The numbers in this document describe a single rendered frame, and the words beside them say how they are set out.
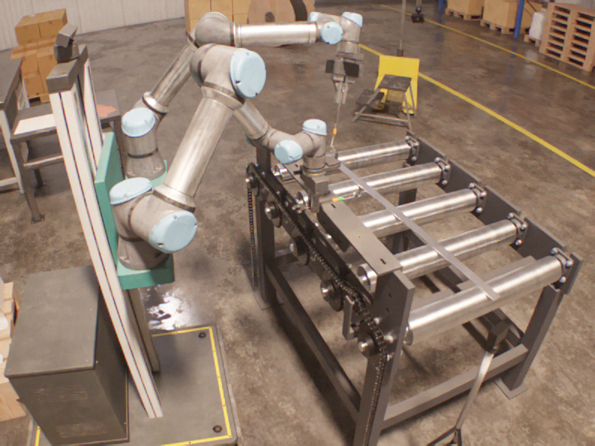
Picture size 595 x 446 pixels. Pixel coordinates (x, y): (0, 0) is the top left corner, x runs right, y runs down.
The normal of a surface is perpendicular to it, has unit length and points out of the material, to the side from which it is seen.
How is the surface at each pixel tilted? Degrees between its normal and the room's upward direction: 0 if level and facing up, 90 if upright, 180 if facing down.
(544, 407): 0
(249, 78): 85
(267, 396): 0
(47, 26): 90
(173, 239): 96
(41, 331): 0
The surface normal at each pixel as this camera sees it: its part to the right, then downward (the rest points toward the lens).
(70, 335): 0.00, -0.82
